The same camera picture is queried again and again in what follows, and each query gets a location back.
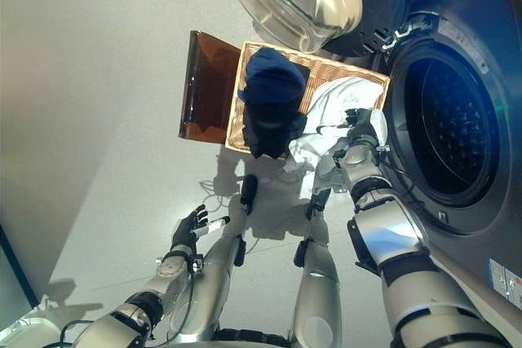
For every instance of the black garment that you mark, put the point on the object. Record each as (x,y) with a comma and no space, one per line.
(269,128)

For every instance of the silver robot leg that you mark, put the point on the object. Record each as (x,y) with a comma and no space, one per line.
(318,274)
(220,266)

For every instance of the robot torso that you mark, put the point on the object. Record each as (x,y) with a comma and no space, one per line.
(244,336)

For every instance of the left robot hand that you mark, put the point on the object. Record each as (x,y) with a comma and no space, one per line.
(185,230)

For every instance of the dark grey washing machine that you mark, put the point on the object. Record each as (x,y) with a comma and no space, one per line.
(505,201)

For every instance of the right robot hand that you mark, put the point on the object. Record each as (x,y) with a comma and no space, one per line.
(361,124)

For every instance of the rectangular wicker basket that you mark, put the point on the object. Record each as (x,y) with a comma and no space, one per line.
(326,75)

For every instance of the brown stool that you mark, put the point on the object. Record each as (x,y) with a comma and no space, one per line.
(208,95)

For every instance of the silver left robot leg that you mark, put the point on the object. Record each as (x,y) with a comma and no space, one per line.
(220,266)

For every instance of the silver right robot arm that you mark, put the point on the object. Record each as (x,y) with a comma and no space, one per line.
(387,234)

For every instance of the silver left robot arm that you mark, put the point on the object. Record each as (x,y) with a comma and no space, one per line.
(171,270)

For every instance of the white garment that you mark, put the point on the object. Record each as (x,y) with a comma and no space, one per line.
(330,107)

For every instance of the round glass washer door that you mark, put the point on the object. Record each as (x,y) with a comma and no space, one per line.
(293,10)

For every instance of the blue garment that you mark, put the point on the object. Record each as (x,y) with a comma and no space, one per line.
(273,79)

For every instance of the white plastic bin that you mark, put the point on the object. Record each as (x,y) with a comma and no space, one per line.
(36,333)

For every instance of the silver right robot leg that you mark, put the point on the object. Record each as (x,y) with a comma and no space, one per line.
(318,274)

